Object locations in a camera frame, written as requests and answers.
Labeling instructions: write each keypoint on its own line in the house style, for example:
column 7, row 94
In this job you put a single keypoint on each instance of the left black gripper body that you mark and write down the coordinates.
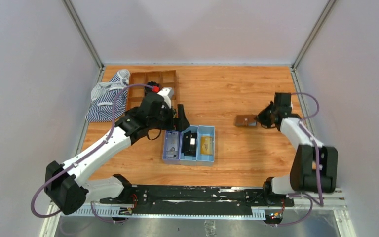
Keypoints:
column 173, row 117

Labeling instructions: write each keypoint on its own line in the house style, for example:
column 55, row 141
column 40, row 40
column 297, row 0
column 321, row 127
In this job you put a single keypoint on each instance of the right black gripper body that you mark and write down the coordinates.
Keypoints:
column 267, row 116

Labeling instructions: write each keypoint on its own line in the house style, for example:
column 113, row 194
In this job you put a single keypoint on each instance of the brown leather card holder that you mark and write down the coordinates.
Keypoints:
column 245, row 121

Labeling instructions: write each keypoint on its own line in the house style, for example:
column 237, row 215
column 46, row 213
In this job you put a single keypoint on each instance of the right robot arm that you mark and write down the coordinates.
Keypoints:
column 314, row 168

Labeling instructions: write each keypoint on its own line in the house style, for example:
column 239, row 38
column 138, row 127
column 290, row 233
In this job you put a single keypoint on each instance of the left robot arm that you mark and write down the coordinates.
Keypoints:
column 68, row 184

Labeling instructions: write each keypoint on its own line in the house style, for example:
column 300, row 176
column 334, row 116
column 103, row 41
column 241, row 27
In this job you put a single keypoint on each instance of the grey card in box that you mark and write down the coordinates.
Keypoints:
column 172, row 145

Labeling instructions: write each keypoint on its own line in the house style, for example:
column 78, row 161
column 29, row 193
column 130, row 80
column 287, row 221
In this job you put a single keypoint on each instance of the black card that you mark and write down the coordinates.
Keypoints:
column 189, row 144

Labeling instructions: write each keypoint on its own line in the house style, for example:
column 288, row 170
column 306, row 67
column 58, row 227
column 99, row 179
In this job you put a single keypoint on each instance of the gold VIP card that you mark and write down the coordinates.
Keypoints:
column 206, row 145

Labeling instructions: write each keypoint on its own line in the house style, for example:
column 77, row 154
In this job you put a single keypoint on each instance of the blue three-compartment box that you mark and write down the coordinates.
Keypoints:
column 199, row 159

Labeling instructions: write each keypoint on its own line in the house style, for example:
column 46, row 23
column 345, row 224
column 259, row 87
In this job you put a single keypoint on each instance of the black rolled belt top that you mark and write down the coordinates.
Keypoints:
column 153, row 84

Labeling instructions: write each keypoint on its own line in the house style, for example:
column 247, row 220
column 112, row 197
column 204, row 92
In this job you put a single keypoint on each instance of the striped blue white cloth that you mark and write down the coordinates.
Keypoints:
column 109, row 99

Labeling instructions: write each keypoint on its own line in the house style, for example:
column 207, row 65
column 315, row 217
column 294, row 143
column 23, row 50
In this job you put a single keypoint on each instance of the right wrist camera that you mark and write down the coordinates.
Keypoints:
column 283, row 99

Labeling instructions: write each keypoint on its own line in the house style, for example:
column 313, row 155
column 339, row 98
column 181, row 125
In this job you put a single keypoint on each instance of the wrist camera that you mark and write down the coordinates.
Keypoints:
column 166, row 93
column 283, row 99

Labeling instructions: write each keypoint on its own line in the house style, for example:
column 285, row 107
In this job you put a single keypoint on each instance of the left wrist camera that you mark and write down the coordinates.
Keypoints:
column 166, row 93

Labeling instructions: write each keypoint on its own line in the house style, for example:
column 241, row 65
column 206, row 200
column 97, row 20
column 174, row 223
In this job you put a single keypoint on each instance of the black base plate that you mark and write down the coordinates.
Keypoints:
column 196, row 200

